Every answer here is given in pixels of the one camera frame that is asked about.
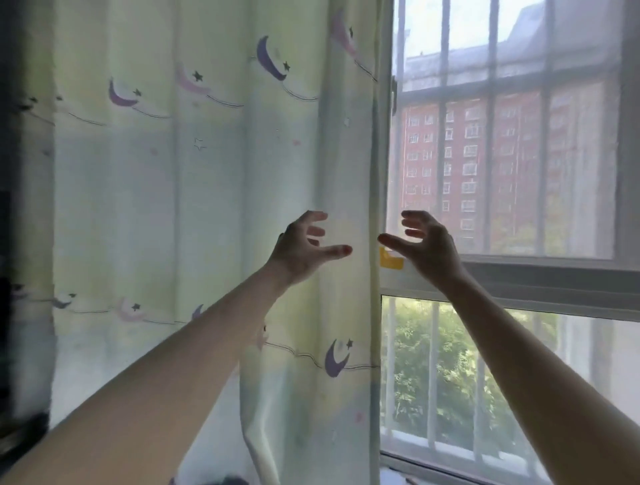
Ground person's right forearm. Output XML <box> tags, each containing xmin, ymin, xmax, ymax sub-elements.
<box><xmin>439</xmin><ymin>271</ymin><xmax>640</xmax><ymax>485</ymax></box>

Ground grey window frame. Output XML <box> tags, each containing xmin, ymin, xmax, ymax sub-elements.
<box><xmin>377</xmin><ymin>0</ymin><xmax>640</xmax><ymax>485</ymax></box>

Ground yellow sticker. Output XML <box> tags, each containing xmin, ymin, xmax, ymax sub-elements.
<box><xmin>379</xmin><ymin>247</ymin><xmax>405</xmax><ymax>271</ymax></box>

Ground metal window security bars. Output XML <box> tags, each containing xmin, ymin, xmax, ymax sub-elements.
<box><xmin>382</xmin><ymin>0</ymin><xmax>623</xmax><ymax>475</ymax></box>

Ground person's left hand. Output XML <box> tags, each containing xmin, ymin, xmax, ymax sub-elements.
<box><xmin>267</xmin><ymin>210</ymin><xmax>354</xmax><ymax>287</ymax></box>

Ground pale moon print curtain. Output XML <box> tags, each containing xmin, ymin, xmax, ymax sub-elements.
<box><xmin>10</xmin><ymin>0</ymin><xmax>394</xmax><ymax>485</ymax></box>

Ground person's right hand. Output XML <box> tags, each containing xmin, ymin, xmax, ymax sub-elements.
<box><xmin>377</xmin><ymin>210</ymin><xmax>469</xmax><ymax>294</ymax></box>

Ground red brick apartment building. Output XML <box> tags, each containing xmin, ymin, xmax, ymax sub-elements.
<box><xmin>397</xmin><ymin>0</ymin><xmax>621</xmax><ymax>253</ymax></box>

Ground green trees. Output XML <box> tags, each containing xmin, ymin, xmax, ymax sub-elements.
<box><xmin>382</xmin><ymin>220</ymin><xmax>561</xmax><ymax>458</ymax></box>

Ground person's left forearm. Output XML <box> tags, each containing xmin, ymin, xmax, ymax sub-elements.
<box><xmin>0</xmin><ymin>260</ymin><xmax>293</xmax><ymax>485</ymax></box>

